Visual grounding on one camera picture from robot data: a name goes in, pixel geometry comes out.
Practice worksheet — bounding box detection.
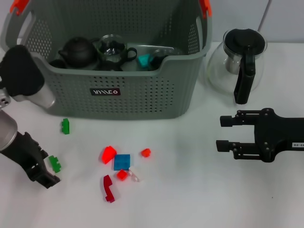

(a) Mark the small dark clay cup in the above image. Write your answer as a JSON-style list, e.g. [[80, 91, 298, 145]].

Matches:
[[49, 59, 68, 69]]

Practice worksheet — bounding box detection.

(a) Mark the grey-green perforated storage bin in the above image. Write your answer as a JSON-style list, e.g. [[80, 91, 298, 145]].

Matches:
[[0, 0, 213, 121]]

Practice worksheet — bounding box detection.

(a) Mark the large red sloped brick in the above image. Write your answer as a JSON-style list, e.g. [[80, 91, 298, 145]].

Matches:
[[101, 146, 117, 165]]

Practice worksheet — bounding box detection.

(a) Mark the glass teacup with black base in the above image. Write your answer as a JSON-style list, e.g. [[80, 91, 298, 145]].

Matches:
[[153, 48, 175, 59], [97, 34, 138, 65], [95, 59, 124, 72], [151, 56, 168, 70]]

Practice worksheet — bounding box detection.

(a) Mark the white toy brick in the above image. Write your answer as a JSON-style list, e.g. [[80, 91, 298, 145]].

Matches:
[[128, 166, 145, 183]]

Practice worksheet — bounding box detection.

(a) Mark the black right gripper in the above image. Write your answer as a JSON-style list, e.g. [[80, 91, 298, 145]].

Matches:
[[216, 107, 304, 163]]

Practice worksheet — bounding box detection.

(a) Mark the small green toy brick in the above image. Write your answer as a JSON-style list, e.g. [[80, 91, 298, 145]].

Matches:
[[59, 118, 71, 135]]

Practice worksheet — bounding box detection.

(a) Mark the blue square toy brick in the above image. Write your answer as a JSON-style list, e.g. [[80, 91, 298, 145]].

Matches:
[[113, 154, 131, 171]]

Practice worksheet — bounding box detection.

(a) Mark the glass pot with black handle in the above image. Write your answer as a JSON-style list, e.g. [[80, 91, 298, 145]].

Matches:
[[206, 28, 268, 105]]

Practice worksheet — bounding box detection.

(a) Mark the teal square toy brick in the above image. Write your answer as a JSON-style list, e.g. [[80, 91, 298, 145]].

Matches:
[[137, 54, 152, 69]]

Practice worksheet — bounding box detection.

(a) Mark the green notched toy brick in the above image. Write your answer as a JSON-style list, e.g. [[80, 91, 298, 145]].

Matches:
[[48, 155, 63, 173]]

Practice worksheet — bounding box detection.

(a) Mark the dark clay teapot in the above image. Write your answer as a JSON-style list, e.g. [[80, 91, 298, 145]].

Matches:
[[57, 36, 99, 69]]

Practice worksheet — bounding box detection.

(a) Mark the dark red toy brick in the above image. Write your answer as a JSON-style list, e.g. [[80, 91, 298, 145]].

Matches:
[[103, 174, 117, 204]]

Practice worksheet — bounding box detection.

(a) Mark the orange bin handle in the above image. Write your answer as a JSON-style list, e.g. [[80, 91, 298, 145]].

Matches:
[[9, 0, 212, 19]]

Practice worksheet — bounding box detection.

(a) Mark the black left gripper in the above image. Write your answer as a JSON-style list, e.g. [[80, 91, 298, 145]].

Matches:
[[0, 132, 61, 190]]

